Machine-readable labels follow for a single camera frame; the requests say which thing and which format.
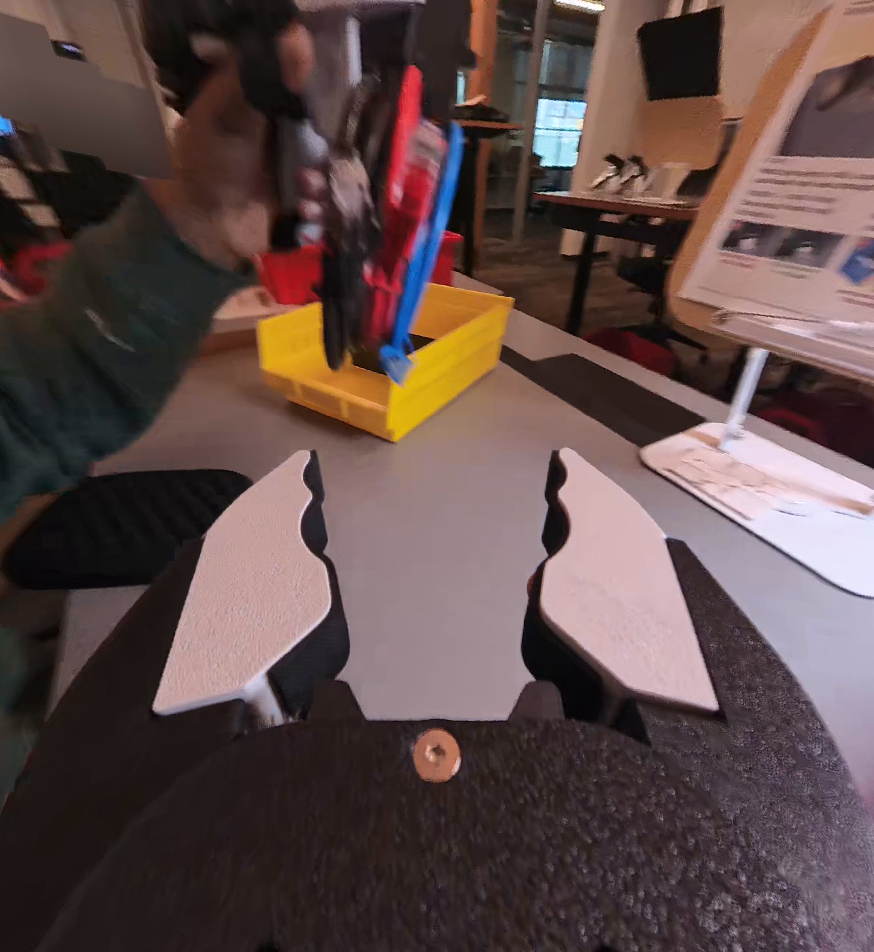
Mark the yellow plastic bin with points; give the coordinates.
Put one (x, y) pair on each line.
(437, 372)

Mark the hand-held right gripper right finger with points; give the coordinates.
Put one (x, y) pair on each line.
(615, 595)

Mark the wooden background table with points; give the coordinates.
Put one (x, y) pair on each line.
(615, 204)

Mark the red plastic bin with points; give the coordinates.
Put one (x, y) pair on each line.
(292, 275)

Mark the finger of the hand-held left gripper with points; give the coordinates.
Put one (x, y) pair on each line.
(351, 190)

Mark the black wall monitor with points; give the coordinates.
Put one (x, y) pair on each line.
(678, 52)

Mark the person's left hand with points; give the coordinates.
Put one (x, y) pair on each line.
(221, 163)

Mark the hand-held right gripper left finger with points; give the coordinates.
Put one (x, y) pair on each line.
(251, 595)

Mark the white lamp stand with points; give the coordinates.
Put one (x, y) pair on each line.
(816, 223)

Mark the person's left forearm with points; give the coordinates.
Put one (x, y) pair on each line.
(72, 357)

